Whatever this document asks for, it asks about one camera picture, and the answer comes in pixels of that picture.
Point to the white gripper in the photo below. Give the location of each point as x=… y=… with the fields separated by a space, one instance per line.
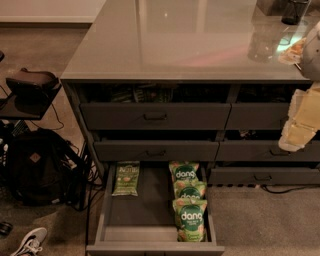
x=312 y=55

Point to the green jalapeno chip bag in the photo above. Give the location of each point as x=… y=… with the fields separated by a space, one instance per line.
x=126 y=180

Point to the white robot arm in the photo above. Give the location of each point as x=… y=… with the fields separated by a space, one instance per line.
x=309 y=65

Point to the top right grey drawer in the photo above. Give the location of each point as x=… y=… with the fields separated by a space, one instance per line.
x=257 y=116

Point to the grey drawer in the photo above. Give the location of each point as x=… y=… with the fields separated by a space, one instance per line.
x=265 y=150
x=257 y=116
x=155 y=150
x=264 y=176
x=155 y=116

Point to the middle right grey drawer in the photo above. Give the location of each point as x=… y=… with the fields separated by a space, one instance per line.
x=265 y=150

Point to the bottom right grey drawer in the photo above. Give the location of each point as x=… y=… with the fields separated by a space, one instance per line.
x=264 y=176

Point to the middle green dang bag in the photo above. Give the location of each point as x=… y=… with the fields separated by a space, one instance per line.
x=189 y=189

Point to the green dang bag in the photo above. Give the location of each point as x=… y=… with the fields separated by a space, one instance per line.
x=183 y=170
x=189 y=189
x=189 y=219

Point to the back green dang bag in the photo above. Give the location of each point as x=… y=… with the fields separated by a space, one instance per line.
x=183 y=170

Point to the grey drawer cabinet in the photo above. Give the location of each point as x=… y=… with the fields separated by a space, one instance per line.
x=207 y=51

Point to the front green dang bag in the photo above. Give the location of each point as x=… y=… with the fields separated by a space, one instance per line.
x=189 y=219

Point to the open bottom left drawer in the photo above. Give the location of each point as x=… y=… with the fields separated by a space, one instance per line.
x=144 y=225

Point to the green snack bags top drawer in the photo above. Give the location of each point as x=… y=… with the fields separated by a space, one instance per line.
x=149 y=93

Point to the middle left grey drawer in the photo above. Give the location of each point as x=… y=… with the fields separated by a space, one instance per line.
x=155 y=150

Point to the top left grey drawer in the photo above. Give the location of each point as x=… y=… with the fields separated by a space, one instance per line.
x=155 y=116

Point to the dark brown bag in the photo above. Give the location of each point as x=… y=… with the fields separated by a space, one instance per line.
x=32 y=84

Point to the black white marker tag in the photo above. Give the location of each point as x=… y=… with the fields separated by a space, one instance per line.
x=292 y=55

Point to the black mesh pen cup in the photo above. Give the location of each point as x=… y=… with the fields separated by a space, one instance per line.
x=294 y=11

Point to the black backpack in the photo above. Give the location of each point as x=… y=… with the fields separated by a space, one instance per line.
x=42 y=169

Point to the white grey sneaker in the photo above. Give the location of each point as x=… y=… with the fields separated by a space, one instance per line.
x=31 y=244

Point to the black round object floor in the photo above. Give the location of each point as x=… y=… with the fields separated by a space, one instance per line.
x=5 y=228

